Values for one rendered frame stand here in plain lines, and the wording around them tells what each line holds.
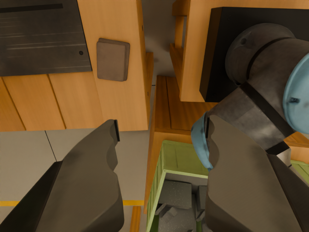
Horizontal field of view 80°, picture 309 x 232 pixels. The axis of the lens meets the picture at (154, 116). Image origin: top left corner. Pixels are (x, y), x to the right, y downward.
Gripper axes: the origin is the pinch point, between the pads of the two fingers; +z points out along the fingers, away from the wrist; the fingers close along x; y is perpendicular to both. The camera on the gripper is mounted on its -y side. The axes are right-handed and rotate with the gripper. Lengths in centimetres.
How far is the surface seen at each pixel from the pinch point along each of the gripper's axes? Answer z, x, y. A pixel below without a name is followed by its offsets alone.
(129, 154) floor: 129, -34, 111
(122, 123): 39.3, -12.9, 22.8
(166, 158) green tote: 39, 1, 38
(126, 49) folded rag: 37.8, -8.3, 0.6
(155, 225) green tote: 40, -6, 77
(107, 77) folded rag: 36.3, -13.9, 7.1
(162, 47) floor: 129, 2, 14
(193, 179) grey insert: 45, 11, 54
